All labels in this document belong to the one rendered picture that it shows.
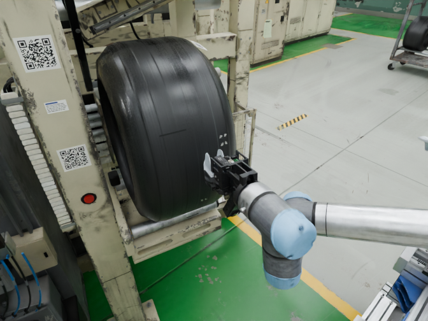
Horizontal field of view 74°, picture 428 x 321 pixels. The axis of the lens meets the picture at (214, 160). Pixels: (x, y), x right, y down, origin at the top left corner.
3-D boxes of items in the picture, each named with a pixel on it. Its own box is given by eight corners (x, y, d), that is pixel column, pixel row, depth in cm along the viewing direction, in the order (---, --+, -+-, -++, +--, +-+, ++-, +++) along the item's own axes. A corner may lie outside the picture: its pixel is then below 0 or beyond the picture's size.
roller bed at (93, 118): (70, 175, 126) (47, 114, 108) (67, 158, 136) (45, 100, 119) (115, 163, 133) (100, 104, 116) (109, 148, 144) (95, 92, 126)
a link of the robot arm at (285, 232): (284, 272, 48) (283, 237, 44) (248, 232, 57) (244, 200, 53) (319, 251, 51) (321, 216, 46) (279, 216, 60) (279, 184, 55)
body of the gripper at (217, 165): (235, 148, 68) (266, 170, 58) (236, 178, 72) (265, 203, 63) (207, 156, 65) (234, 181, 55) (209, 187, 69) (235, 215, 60)
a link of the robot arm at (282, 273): (306, 253, 64) (308, 218, 58) (298, 299, 55) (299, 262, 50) (272, 246, 67) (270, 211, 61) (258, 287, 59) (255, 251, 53)
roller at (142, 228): (128, 233, 102) (131, 242, 99) (125, 225, 100) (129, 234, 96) (213, 202, 115) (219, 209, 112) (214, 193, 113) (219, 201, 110)
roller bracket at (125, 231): (128, 258, 97) (123, 239, 91) (106, 189, 126) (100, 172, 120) (137, 254, 98) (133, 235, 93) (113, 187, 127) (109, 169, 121)
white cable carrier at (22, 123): (62, 231, 94) (-1, 95, 66) (61, 221, 97) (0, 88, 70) (77, 226, 95) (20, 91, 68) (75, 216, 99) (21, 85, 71)
